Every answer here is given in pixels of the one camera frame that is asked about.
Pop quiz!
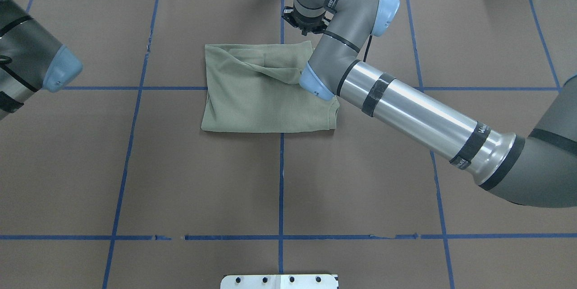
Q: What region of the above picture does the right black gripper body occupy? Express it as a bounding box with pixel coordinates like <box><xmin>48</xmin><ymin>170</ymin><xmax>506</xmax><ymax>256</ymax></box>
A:
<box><xmin>281</xmin><ymin>7</ymin><xmax>331</xmax><ymax>36</ymax></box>

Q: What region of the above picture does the olive green t-shirt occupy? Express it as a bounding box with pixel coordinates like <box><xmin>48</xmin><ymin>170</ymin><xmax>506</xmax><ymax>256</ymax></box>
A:
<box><xmin>201</xmin><ymin>41</ymin><xmax>340</xmax><ymax>133</ymax></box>

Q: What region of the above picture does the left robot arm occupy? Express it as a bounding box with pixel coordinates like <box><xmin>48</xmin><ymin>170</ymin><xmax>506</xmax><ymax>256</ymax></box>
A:
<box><xmin>0</xmin><ymin>0</ymin><xmax>83</xmax><ymax>119</ymax></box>

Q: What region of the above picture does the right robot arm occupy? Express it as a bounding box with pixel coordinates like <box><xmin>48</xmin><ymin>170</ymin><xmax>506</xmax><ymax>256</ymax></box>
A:
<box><xmin>283</xmin><ymin>0</ymin><xmax>577</xmax><ymax>208</ymax></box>

